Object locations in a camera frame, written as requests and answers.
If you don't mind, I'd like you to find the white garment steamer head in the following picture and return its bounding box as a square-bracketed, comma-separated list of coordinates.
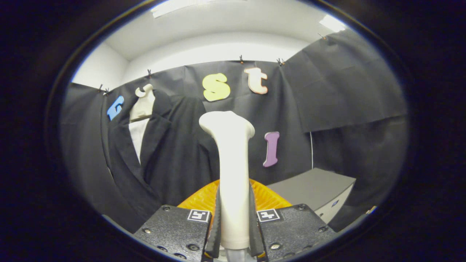
[199, 110, 255, 251]

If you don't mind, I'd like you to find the grey cabinet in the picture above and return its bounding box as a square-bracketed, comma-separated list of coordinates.
[267, 167, 356, 224]

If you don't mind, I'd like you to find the black backdrop cloth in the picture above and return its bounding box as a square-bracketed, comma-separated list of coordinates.
[60, 29, 408, 233]

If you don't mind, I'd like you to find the cream plastic hanger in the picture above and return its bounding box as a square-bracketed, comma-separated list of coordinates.
[129, 84, 156, 122]

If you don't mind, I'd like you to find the large ceiling light panel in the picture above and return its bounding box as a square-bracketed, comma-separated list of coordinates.
[151, 0, 219, 19]

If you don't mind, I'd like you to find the small ceiling light panel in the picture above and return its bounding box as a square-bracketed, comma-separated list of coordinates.
[319, 15, 346, 32]

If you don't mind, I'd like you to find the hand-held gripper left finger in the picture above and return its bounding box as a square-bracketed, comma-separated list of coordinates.
[133, 178, 222, 262]

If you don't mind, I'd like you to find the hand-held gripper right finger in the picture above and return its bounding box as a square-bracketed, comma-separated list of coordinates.
[249, 178, 337, 262]

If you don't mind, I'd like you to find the black suit jacket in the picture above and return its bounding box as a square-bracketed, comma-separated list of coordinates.
[102, 89, 221, 233]

